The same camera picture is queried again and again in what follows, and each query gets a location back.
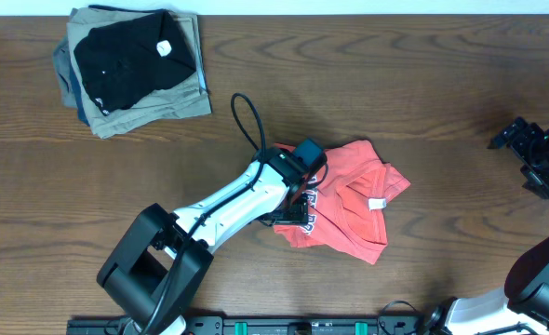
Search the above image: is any grey folded garment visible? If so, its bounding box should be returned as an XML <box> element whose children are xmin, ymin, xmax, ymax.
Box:
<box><xmin>52</xmin><ymin>36</ymin><xmax>77</xmax><ymax>108</ymax></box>

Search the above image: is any khaki folded garment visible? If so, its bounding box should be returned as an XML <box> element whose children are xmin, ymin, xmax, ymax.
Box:
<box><xmin>65</xmin><ymin>6</ymin><xmax>211</xmax><ymax>139</ymax></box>

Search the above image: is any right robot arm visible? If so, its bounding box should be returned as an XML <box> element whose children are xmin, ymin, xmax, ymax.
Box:
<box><xmin>417</xmin><ymin>117</ymin><xmax>549</xmax><ymax>334</ymax></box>

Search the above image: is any black folded shirt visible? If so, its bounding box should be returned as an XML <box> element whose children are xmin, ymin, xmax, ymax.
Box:
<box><xmin>74</xmin><ymin>10</ymin><xmax>196</xmax><ymax>115</ymax></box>

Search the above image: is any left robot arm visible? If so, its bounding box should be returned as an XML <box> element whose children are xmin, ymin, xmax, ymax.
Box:
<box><xmin>97</xmin><ymin>139</ymin><xmax>327</xmax><ymax>334</ymax></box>

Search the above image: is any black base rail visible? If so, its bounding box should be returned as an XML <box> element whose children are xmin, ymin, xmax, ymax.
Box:
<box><xmin>66</xmin><ymin>315</ymin><xmax>421</xmax><ymax>335</ymax></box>

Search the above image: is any red printed t-shirt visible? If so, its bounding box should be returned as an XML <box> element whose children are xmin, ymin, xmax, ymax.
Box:
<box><xmin>274</xmin><ymin>140</ymin><xmax>410</xmax><ymax>264</ymax></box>

